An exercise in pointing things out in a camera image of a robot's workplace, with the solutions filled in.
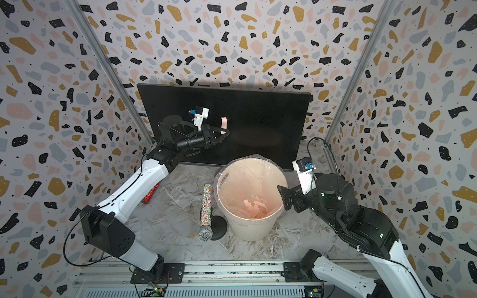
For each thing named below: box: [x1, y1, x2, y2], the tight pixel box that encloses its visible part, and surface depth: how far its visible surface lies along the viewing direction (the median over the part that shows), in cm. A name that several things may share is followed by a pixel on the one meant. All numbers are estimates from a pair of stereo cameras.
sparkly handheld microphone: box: [197, 183, 214, 243], surface depth 70 cm
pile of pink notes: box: [242, 198, 268, 218], surface depth 85 cm
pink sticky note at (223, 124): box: [220, 116, 228, 135], surface depth 71 cm
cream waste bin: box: [213, 153, 289, 242], surface depth 76 cm
